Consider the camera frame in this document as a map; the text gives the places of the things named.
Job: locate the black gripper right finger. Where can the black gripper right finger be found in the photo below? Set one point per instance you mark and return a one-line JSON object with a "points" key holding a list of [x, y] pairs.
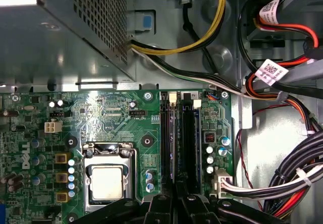
{"points": [[191, 211]]}

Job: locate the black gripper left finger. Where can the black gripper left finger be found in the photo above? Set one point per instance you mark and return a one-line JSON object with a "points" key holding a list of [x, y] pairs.
{"points": [[159, 211]]}

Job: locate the black RAM slot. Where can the black RAM slot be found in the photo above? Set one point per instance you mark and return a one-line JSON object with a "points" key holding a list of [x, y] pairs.
{"points": [[165, 138], [188, 138]]}

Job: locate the metal socket cover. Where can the metal socket cover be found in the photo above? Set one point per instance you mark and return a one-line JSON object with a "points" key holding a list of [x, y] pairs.
{"points": [[128, 183]]}

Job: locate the silver CPU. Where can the silver CPU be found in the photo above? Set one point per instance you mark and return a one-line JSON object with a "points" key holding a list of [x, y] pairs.
{"points": [[107, 182]]}

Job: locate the green motherboard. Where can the green motherboard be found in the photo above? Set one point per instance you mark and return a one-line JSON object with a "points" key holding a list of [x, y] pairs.
{"points": [[113, 123]]}

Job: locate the black PC case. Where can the black PC case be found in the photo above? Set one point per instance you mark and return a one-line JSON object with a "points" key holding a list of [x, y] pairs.
{"points": [[267, 145]]}

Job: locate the blue plastic release tab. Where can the blue plastic release tab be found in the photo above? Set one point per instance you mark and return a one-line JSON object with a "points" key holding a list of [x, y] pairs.
{"points": [[147, 22]]}

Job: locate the grey power supply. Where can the grey power supply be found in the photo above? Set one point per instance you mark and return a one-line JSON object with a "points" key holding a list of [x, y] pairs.
{"points": [[50, 45]]}

